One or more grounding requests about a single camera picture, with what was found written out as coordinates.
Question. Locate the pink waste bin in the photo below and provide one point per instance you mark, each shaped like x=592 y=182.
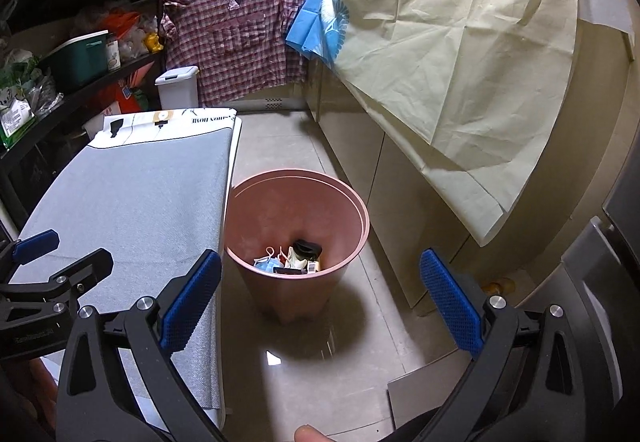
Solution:
x=325 y=202

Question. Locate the orange bag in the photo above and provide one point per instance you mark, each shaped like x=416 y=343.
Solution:
x=132 y=94

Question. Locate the white printed sheet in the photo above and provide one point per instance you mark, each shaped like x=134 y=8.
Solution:
x=200 y=119

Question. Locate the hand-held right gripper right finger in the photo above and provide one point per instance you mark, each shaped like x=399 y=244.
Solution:
x=450 y=302

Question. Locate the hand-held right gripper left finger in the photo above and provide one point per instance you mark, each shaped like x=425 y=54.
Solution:
x=192 y=302

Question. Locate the grey table mat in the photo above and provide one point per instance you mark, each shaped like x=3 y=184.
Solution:
x=140 y=202

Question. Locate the cream paper wrapper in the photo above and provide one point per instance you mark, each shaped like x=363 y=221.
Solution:
x=295 y=261

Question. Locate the yellow toy figure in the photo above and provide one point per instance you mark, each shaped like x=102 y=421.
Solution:
x=154 y=43

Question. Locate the red bag on shelf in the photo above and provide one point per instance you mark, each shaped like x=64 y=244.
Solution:
x=120 y=24

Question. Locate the blue and cream cloth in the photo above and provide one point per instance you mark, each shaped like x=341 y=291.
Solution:
x=450 y=47

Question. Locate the red plaid shirt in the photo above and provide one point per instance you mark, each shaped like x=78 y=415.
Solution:
x=235 y=52

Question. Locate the printed paper packet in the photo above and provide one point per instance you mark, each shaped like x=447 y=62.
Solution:
x=313 y=267

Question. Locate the person's left hand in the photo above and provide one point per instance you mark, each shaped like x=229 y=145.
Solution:
x=30 y=387

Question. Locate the white lidded bin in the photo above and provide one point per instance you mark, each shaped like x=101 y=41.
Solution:
x=177 y=89

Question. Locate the green and white packet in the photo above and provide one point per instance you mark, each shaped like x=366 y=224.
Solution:
x=15 y=112

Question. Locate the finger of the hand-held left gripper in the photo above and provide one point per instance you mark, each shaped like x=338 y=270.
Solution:
x=85 y=267
x=35 y=243

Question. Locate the blue face mask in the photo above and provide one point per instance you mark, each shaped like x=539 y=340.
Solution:
x=267 y=263

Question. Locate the green storage box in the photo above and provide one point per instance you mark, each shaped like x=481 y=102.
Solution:
x=75 y=62

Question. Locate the person's right hand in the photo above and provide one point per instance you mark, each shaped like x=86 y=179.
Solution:
x=312 y=434

